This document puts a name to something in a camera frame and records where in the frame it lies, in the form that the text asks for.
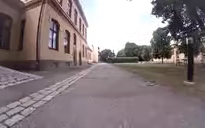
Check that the grey asphalt pavement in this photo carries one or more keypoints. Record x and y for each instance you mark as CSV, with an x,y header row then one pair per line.
x,y
20,91

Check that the grey asphalt road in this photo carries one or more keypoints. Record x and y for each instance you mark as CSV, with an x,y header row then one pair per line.
x,y
116,103

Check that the tall yellow building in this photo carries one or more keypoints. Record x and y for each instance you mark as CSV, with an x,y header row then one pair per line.
x,y
33,43

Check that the cobblestone strip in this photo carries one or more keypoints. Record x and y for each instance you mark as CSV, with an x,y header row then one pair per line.
x,y
23,106

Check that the large leafy tree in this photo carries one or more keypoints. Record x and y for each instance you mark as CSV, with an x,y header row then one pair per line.
x,y
183,16

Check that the row of trees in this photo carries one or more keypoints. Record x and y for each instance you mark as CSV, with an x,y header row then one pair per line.
x,y
133,50

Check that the pale building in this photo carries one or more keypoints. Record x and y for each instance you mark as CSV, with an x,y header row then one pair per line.
x,y
94,55

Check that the grass field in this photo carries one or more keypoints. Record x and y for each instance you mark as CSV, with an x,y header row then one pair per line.
x,y
163,73

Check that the trimmed green hedge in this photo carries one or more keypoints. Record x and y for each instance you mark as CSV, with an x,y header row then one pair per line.
x,y
123,60

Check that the black lamp post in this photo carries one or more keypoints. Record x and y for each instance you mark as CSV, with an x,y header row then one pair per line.
x,y
190,60

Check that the cobblestone ramp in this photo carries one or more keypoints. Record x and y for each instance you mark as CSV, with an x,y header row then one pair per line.
x,y
6,76

